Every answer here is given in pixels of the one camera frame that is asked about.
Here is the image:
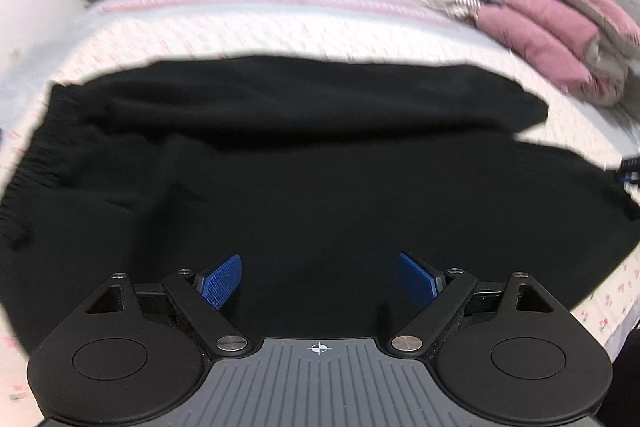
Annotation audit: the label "striped folded cloth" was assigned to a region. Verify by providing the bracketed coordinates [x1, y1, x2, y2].
[414, 0, 483, 26]

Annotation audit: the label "cherry print bed sheet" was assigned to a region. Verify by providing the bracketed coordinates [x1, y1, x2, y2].
[0, 0, 640, 427]

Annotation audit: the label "black pants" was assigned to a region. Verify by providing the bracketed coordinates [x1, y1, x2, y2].
[1, 56, 639, 350]

